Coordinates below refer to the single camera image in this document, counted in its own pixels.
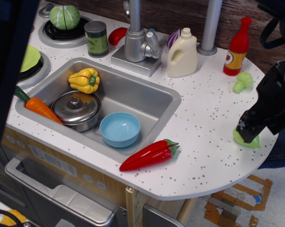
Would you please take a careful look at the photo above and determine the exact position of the purple toy onion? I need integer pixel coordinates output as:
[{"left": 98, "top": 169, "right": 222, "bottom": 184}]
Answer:
[{"left": 166, "top": 29, "right": 182, "bottom": 49}]

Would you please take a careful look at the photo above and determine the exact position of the silver toy faucet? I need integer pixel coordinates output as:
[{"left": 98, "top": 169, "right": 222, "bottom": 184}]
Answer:
[{"left": 111, "top": 0, "right": 162, "bottom": 77}]

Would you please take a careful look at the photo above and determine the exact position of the steel pot with lid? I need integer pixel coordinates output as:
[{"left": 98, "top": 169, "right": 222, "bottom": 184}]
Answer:
[{"left": 51, "top": 91, "right": 101, "bottom": 132}]

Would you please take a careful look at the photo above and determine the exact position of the green toy pear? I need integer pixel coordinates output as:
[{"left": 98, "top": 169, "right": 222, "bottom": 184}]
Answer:
[{"left": 232, "top": 128, "right": 261, "bottom": 148}]

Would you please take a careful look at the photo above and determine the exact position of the green toy broccoli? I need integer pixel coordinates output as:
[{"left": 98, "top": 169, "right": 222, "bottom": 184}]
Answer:
[{"left": 232, "top": 72, "right": 254, "bottom": 94}]

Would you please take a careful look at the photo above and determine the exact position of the red toy ketchup bottle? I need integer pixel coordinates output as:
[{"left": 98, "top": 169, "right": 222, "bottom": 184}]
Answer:
[{"left": 223, "top": 17, "right": 252, "bottom": 76}]

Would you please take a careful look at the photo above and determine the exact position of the toy oven door handle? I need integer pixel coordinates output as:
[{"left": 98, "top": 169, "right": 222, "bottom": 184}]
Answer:
[{"left": 5, "top": 158, "right": 118, "bottom": 227}]

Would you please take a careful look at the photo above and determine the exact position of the yellow object bottom corner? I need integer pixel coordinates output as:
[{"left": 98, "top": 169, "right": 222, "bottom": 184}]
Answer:
[{"left": 0, "top": 210, "right": 27, "bottom": 227}]

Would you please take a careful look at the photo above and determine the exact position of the cream toy detergent bottle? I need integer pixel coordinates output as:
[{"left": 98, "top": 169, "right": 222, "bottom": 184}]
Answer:
[{"left": 167, "top": 27, "right": 198, "bottom": 78}]

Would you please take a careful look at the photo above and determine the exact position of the grey metal post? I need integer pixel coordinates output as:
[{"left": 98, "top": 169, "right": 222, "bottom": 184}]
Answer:
[{"left": 197, "top": 0, "right": 223, "bottom": 56}]

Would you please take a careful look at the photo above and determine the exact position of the dark blue foreground post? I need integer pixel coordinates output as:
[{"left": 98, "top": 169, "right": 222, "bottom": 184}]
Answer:
[{"left": 0, "top": 0, "right": 39, "bottom": 142}]

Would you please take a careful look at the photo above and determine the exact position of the yellow toy bell pepper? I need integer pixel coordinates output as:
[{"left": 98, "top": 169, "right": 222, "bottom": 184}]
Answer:
[{"left": 68, "top": 68, "right": 100, "bottom": 94}]

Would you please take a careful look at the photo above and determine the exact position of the silver toy sink basin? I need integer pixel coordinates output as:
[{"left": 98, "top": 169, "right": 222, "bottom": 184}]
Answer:
[{"left": 15, "top": 58, "right": 181, "bottom": 162}]

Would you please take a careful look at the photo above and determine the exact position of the green toy cabbage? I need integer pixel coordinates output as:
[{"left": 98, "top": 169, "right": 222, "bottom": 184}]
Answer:
[{"left": 49, "top": 5, "right": 80, "bottom": 31}]

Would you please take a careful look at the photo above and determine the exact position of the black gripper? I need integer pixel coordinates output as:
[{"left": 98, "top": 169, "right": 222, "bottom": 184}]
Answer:
[{"left": 235, "top": 60, "right": 285, "bottom": 143}]

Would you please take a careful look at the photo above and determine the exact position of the orange toy carrot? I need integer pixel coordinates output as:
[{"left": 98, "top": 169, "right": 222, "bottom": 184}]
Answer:
[{"left": 14, "top": 86, "right": 62, "bottom": 124}]

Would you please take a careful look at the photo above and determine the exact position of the light blue plastic bowl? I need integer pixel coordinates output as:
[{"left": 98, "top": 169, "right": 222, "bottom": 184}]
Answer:
[{"left": 99, "top": 112, "right": 141, "bottom": 148}]

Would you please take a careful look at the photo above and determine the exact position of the stove burner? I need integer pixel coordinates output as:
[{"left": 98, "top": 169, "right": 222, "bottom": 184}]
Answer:
[
  {"left": 38, "top": 16, "right": 92, "bottom": 49},
  {"left": 17, "top": 52, "right": 51, "bottom": 90}
]

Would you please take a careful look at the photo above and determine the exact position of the grey stove knob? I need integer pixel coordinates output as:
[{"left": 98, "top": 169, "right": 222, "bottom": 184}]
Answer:
[{"left": 38, "top": 3, "right": 54, "bottom": 18}]

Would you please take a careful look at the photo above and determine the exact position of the rear right stove burner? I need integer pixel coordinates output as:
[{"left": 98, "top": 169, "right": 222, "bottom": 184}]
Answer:
[{"left": 38, "top": 16, "right": 92, "bottom": 49}]

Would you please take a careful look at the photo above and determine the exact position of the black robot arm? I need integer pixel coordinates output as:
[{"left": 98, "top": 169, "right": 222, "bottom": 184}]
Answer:
[{"left": 235, "top": 0, "right": 285, "bottom": 143}]

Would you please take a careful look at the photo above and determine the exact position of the front stove burner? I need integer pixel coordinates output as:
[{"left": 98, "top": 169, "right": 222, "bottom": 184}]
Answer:
[{"left": 17, "top": 52, "right": 51, "bottom": 90}]

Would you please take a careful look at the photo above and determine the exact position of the red toy chili pepper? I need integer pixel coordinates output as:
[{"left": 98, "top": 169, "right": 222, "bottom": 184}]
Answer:
[{"left": 119, "top": 139, "right": 180, "bottom": 172}]

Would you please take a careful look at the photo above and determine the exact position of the green toy food can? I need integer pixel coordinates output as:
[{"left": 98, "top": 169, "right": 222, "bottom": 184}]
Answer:
[{"left": 84, "top": 21, "right": 108, "bottom": 58}]

